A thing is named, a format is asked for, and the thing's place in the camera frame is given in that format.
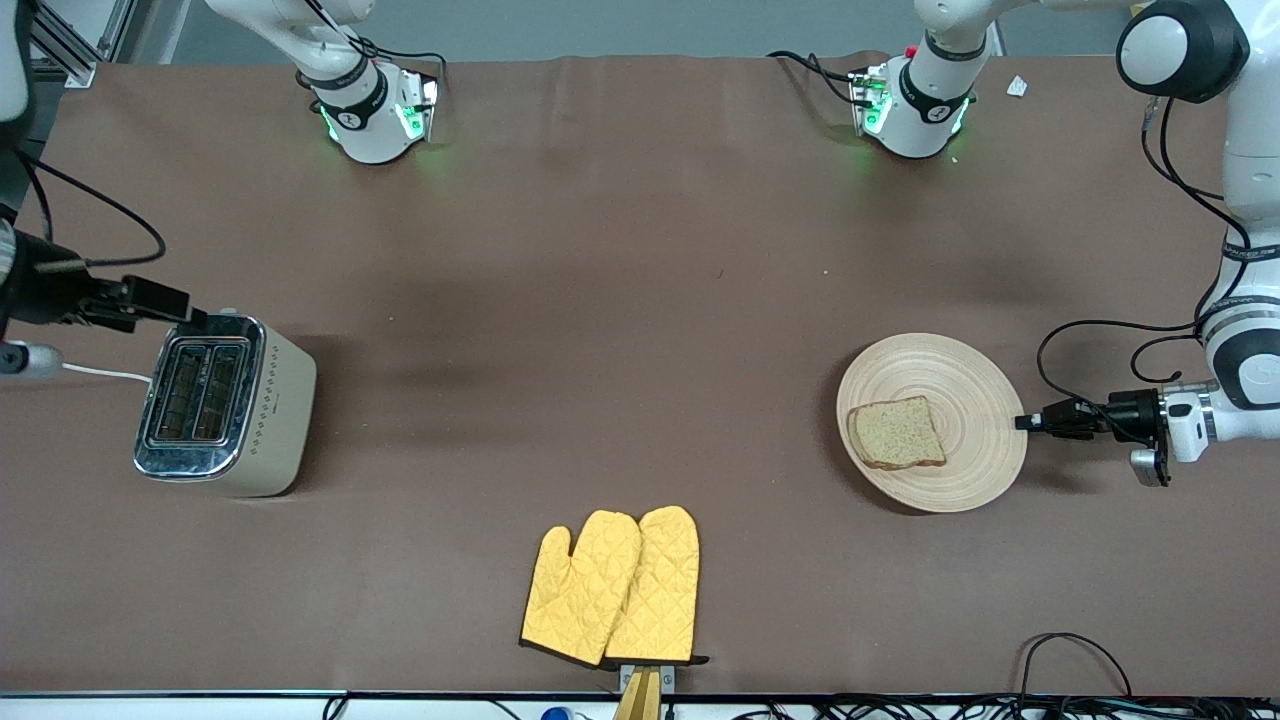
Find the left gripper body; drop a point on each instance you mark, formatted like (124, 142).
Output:
(1134, 410)

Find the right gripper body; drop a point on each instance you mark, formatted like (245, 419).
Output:
(45, 294)

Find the round wooden plate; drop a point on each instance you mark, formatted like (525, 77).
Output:
(975, 400)

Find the brown bread slice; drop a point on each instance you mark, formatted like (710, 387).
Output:
(897, 435)

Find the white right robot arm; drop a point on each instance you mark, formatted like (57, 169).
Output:
(370, 120)

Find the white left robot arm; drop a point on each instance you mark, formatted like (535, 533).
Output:
(1250, 180)

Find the beige chrome two-slot toaster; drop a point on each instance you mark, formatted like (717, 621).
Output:
(260, 420)

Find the small white paper scrap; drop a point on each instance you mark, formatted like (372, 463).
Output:
(1017, 86)

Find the yellow quilted oven mitt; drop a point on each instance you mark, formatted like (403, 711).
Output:
(660, 590)
(575, 590)

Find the brown table cover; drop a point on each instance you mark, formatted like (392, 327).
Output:
(640, 250)

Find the small blue object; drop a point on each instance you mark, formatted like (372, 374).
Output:
(555, 714)

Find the aluminium frame profile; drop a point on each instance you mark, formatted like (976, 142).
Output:
(70, 50)

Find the metal base connector bracket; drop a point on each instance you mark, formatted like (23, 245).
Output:
(865, 100)
(430, 105)

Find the wooden clamp with metal bracket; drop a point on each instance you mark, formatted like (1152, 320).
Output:
(640, 695)

